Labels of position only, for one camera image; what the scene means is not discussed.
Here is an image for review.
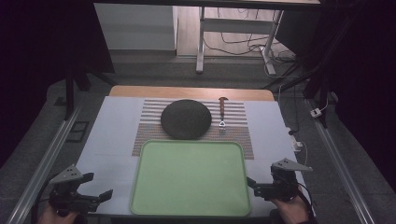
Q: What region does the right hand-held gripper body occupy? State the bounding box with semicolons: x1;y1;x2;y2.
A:
253;157;314;203

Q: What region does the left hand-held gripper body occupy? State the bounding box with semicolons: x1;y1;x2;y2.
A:
49;164;101;216

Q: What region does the person's right hand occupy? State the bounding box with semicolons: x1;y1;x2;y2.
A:
270;193;313;224

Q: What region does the person's left hand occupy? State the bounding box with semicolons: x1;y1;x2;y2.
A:
36;203;79;224

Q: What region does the white table sheet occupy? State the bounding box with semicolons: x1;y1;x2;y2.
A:
75;95;316;217

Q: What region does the striped woven placemat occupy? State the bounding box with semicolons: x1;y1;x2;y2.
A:
131;98;255;161

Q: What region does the green plastic tray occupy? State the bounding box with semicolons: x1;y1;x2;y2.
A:
129;139;252;218

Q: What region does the dark round plate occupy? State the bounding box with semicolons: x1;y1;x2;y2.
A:
160;98;213;141

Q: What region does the black stand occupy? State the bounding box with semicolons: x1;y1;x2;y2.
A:
262;31;335;129
63;46;118;121

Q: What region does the grey cabinet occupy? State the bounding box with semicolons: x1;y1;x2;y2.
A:
93;2;179;52

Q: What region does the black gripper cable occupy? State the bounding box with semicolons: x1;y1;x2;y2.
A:
30;183;57;224
295;186;316;218

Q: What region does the aluminium rail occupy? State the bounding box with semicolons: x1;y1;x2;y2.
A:
6;105;82;224
305;98;376;224

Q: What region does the black floor frame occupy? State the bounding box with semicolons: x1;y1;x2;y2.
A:
65;120;91;144

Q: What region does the white connector with cable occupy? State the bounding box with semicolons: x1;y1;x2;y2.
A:
290;139;309;167

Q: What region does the fork with brown handle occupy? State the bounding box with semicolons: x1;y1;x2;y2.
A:
218;96;230;133

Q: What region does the black floor cable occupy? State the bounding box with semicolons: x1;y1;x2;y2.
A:
204;8;297;64

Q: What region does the white metal desk frame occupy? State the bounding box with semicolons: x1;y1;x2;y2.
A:
195;6;285;76

